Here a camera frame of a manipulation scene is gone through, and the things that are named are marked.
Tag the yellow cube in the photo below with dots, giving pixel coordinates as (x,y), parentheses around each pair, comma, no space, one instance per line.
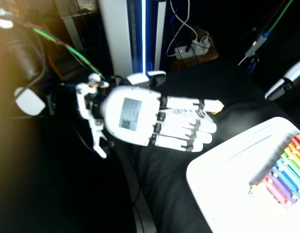
(219,110)

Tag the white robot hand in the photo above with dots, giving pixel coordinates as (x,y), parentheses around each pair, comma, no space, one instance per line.
(275,89)
(130,111)

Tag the black table cloth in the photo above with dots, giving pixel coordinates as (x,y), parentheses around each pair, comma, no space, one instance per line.
(164,182)

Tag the white power strip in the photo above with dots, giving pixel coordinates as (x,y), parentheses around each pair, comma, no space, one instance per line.
(195,49)

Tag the white inline adapter box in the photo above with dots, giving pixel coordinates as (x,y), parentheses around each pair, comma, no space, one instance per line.
(257,43)

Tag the rainbow wooden hand piano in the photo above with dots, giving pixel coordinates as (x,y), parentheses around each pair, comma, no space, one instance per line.
(283,177)

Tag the brown cardboard box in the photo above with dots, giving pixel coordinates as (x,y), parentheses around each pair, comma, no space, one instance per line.
(212,55)

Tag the white plastic tray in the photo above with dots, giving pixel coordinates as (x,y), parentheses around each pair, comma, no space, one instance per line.
(225,182)

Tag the white column with light strip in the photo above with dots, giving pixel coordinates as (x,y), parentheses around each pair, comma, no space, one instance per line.
(115,36)

